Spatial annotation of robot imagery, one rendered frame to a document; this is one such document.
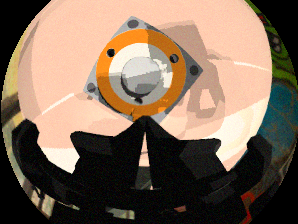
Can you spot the orange round plate with holes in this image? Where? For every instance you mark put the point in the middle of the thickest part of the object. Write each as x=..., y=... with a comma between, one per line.
x=147, y=43

